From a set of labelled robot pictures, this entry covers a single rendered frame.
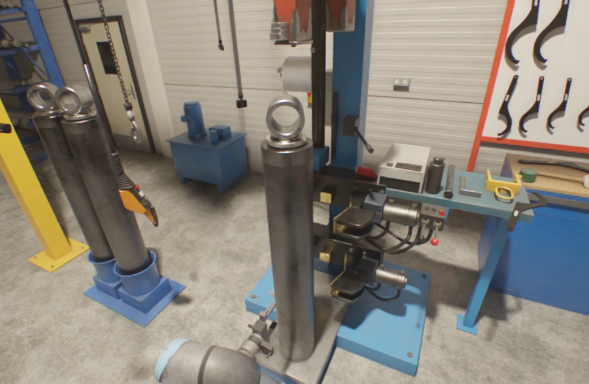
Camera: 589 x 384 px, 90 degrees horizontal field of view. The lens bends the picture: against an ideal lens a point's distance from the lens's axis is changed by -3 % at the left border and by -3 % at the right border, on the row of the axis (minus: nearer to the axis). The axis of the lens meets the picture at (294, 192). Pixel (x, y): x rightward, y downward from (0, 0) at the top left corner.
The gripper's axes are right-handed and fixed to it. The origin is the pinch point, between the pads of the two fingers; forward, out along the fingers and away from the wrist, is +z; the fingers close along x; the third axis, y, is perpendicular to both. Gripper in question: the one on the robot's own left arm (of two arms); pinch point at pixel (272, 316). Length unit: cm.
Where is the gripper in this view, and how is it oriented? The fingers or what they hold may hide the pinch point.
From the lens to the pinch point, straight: 157.1
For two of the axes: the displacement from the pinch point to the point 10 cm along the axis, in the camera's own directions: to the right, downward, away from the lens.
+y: -9.0, -1.9, 4.0
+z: 4.4, -4.5, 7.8
